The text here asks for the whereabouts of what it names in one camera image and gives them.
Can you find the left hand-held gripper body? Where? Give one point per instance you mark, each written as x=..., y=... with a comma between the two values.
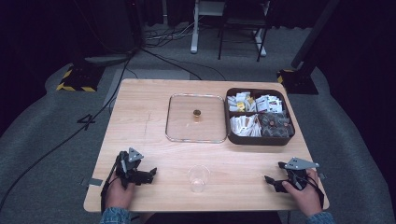
x=130, y=169

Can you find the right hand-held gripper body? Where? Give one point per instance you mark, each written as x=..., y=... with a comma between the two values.
x=297, y=172

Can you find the person's right hand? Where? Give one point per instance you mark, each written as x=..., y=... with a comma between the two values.
x=306, y=197

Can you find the person's left hand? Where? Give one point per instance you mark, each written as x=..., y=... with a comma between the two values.
x=120, y=194

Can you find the small grey tape piece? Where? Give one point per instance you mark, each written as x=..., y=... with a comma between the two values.
x=322, y=176

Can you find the silver tape strip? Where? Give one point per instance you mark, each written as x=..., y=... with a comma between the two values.
x=95, y=182

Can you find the clear plastic cup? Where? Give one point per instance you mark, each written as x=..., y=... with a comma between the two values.
x=198, y=177

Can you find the pile of dark grey packets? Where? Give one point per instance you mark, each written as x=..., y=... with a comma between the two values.
x=277, y=126

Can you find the brown compartment box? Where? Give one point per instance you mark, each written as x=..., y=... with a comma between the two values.
x=236, y=140

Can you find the pile of white stick packets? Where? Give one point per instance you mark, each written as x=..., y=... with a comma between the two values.
x=246, y=126

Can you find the clear square lid gold knob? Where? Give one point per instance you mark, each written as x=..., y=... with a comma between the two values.
x=196, y=119

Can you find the pile of white red sachets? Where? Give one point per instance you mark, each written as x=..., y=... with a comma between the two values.
x=269, y=103

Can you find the pile of white yellow packets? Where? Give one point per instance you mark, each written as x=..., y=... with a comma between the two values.
x=239, y=102

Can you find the slanted black stand striped base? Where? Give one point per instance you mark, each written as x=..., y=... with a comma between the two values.
x=299, y=79

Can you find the black stand with striped base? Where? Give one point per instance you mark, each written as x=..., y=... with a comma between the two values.
x=82, y=76

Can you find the black metal chair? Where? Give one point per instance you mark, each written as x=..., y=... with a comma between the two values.
x=241, y=21

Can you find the white desk frame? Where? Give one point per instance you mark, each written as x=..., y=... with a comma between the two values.
x=195, y=31

